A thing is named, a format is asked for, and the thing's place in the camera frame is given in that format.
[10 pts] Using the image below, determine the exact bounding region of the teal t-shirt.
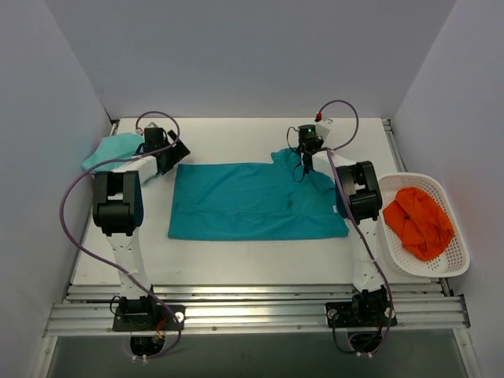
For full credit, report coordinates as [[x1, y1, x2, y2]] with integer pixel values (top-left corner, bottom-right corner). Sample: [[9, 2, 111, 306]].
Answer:
[[168, 149, 348, 241]]

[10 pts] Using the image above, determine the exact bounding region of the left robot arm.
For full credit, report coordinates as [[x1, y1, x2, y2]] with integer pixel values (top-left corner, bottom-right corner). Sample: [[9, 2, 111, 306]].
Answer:
[[92, 123, 190, 332]]

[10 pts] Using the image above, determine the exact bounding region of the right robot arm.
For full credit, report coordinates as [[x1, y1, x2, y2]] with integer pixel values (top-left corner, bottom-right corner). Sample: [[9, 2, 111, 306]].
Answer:
[[295, 124, 394, 328]]

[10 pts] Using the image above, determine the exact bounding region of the mint green folded t-shirt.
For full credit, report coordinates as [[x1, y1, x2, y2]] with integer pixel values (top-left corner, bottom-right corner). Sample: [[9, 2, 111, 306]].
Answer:
[[81, 133, 144, 172]]

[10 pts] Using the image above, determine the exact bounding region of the white perforated plastic basket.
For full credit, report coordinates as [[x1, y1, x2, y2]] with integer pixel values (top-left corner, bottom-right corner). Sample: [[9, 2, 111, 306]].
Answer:
[[378, 172, 469, 278]]

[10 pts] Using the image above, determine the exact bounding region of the orange t-shirt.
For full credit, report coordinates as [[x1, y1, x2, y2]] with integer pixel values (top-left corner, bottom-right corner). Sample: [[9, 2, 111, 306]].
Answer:
[[383, 187, 454, 261]]

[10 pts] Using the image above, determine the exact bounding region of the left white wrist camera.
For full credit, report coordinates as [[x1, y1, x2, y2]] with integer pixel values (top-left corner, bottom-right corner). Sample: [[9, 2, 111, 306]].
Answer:
[[135, 122, 159, 135]]

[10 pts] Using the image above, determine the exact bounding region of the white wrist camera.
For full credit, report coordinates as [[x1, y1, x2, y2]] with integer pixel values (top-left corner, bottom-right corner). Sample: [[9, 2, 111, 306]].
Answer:
[[314, 113, 333, 140], [135, 122, 159, 135]]

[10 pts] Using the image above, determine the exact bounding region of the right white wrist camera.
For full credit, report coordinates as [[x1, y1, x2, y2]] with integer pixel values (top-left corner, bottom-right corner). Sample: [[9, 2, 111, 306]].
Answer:
[[314, 113, 333, 140]]

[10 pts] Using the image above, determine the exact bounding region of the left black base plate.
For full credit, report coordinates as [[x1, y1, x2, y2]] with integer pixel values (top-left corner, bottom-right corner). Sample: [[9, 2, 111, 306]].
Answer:
[[112, 304, 184, 332]]

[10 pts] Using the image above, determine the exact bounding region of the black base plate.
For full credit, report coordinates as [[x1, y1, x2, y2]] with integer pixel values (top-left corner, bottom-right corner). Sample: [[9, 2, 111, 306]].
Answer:
[[112, 304, 184, 332], [324, 302, 390, 328]]

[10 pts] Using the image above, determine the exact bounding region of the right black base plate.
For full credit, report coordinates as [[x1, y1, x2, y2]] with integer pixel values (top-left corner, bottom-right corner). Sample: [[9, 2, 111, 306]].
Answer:
[[324, 302, 390, 328]]

